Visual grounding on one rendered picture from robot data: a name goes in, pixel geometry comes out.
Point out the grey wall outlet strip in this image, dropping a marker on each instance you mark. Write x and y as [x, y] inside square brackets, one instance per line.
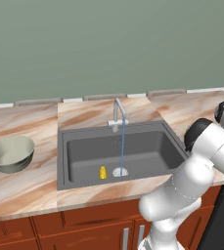
[37, 102]
[166, 92]
[104, 96]

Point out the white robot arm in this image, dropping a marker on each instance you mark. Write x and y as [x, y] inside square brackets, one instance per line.
[195, 175]

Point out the red-brown false drawer front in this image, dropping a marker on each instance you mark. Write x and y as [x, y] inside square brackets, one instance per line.
[100, 213]

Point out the black dishwasher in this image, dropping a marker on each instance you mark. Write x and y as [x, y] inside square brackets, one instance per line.
[221, 218]

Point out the yellow corn cob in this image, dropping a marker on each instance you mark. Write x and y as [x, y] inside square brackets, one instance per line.
[103, 173]

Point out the grey kitchen sink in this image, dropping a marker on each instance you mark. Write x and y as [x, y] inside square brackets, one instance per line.
[116, 156]

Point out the pale green bowl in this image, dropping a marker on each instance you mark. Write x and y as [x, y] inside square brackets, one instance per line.
[10, 158]

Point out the silver sink faucet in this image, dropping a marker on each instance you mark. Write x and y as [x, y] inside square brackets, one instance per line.
[118, 114]

